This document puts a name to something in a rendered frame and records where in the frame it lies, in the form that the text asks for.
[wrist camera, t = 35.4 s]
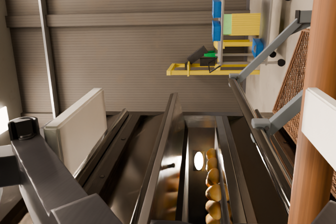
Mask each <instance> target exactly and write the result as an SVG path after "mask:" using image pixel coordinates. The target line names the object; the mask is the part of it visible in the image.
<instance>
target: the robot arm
mask: <svg viewBox="0 0 336 224"><path fill-rule="evenodd" d="M7 126H8V131H9V136H10V142H11V144H10V145H3V146H0V202H1V197H2V193H3V187H10V186H16V185H19V190H20V192H21V195H22V197H23V199H24V202H25V204H26V207H27V209H28V211H29V214H30V216H31V219H32V221H33V224H123V223H122V222H121V221H120V220H119V218H118V217H117V216H116V215H115V214H114V213H113V211H112V210H111V209H110V208H109V207H108V205H107V204H106V203H105V202H104V201H103V199H102V198H101V197H100V196H99V195H98V194H97V193H94V194H92V195H88V194H87V193H86V192H85V191H84V189H83V188H82V187H81V185H80V184H79V183H78V182H77V180H76V179H75V178H74V176H73V174H74V173H75V172H76V170H77V169H78V168H79V166H80V165H81V163H82V162H83V161H84V159H85V158H86V157H87V155H88V154H89V153H90V151H91V150H92V149H93V147H94V146H95V145H96V143H97V142H98V140H99V139H100V138H101V136H102V135H103V134H104V132H105V131H106V130H107V119H106V108H105V97H104V90H103V89H102V88H93V89H92V90H91V91H89V92H88V93H87V94H86V95H84V96H83V97H82V98H81V99H79V100H78V101H77V102H75V103H74V104H73V105H72V106H70V107H69V108H68V109H67V110H65V111H64V112H63V113H61V114H60V115H59V116H58V117H56V118H55V119H53V120H50V121H49V122H47V123H46V124H45V125H43V126H42V127H41V128H39V122H38V118H37V117H34V116H24V117H19V118H15V119H13V120H10V121H9V122H8V123H7ZM301 131H302V132H303V133H304V135H305V136H306V137H307V138H308V139H309V140H310V142H311V143H312V144H313V145H314V146H315V147H316V149H317V150H318V151H319V152H320V153H321V155H322V156H323V157H324V158H325V159H326V160H327V162H328V163H329V164H330V165H331V166H332V167H333V169H334V170H335V171H336V100H335V99H333V98H332V97H330V96H329V95H327V94H326V93H324V92H323V91H321V90H320V89H318V88H317V87H308V89H306V90H305V99H304V109H303V118H302V127H301ZM150 224H192V223H188V222H183V221H178V220H152V219H151V221H150ZM311 224H336V202H335V201H332V200H330V201H329V202H328V203H327V204H326V205H325V207H324V208H323V209H322V210H321V212H320V213H319V214H318V215H317V216H316V218H315V219H314V220H313V221H312V223H311Z"/></svg>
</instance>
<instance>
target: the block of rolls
mask: <svg viewBox="0 0 336 224"><path fill-rule="evenodd" d="M206 157H207V159H208V161H207V165H206V170H207V171H208V175H207V179H206V185H207V186H208V189H207V190H206V192H205V193H206V194H205V195H206V197H207V198H208V199H209V201H208V202H207V203H206V205H205V209H206V211H207V212H208V213H209V214H207V215H206V217H205V222H206V224H220V218H221V205H220V203H219V202H218V201H220V200H221V199H222V191H221V186H220V185H219V184H218V183H219V182H220V174H219V170H218V161H217V159H216V150H215V149H214V148H211V149H209V150H208V151H207V152H206Z"/></svg>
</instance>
